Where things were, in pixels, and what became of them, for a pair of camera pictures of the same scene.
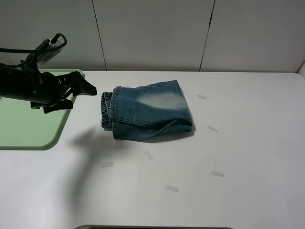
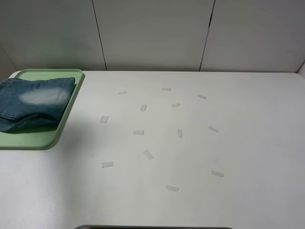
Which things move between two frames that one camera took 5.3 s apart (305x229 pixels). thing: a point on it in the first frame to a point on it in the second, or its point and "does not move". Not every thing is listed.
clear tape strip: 201,96 does not move
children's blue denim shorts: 156,112 to 27,105
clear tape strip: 108,164 does not move
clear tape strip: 171,188 does not move
